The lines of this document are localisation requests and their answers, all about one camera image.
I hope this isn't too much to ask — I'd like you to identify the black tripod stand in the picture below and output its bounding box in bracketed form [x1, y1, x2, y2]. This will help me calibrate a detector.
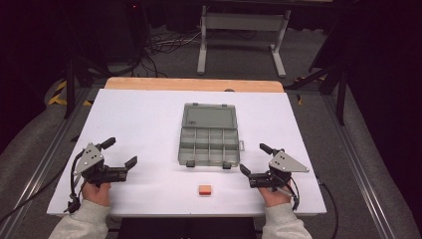
[63, 49, 112, 120]
[284, 59, 350, 127]

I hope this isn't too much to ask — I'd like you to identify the clear plastic compartment box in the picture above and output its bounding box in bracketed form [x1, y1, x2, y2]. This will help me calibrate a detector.
[177, 102, 246, 170]

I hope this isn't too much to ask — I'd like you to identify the aluminium floor rail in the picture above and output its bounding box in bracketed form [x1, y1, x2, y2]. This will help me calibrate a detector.
[321, 94, 397, 239]
[0, 87, 101, 239]

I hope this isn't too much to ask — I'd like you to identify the yellow black floor tape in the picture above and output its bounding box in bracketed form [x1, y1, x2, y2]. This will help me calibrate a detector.
[47, 79, 94, 108]

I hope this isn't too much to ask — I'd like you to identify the white metal stand frame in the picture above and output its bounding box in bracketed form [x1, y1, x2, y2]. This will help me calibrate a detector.
[196, 4, 293, 80]

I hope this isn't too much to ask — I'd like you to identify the person's right hand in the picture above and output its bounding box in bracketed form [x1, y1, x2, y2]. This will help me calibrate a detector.
[258, 180, 294, 209]

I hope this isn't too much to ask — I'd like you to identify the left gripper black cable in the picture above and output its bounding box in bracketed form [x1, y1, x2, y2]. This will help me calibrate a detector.
[0, 148, 86, 224]

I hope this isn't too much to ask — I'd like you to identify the person's left hand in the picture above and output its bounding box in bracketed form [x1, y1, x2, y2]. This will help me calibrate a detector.
[81, 181, 112, 208]

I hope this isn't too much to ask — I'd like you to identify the black cable beside table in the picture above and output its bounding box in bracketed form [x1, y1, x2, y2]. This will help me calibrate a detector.
[314, 175, 340, 239]

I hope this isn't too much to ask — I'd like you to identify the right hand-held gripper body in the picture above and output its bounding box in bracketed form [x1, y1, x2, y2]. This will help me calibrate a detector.
[248, 148, 311, 193]

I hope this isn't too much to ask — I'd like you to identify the bundle of floor cables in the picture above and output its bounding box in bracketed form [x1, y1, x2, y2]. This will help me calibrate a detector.
[130, 28, 204, 79]

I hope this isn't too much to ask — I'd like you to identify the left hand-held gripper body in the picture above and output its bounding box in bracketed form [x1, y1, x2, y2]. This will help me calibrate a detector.
[74, 141, 129, 188]

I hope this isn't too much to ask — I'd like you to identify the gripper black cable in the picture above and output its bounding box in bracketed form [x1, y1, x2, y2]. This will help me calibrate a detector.
[278, 174, 302, 212]
[0, 148, 86, 224]

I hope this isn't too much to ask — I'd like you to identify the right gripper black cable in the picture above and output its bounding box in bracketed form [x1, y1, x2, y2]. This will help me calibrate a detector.
[278, 174, 302, 212]

